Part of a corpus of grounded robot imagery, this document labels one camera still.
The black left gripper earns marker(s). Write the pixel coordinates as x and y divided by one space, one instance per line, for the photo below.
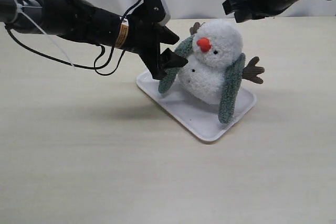
144 39

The white plush snowman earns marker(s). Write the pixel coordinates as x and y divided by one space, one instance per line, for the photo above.
223 29

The green knitted scarf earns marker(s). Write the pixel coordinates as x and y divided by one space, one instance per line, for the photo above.
213 73

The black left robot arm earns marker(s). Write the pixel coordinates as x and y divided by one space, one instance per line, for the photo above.
72 20

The white rectangular plastic tray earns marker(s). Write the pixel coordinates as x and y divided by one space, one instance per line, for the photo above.
197 117

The white zip tie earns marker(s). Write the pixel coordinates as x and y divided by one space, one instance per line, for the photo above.
19 10

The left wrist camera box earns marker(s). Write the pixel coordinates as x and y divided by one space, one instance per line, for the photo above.
153 11

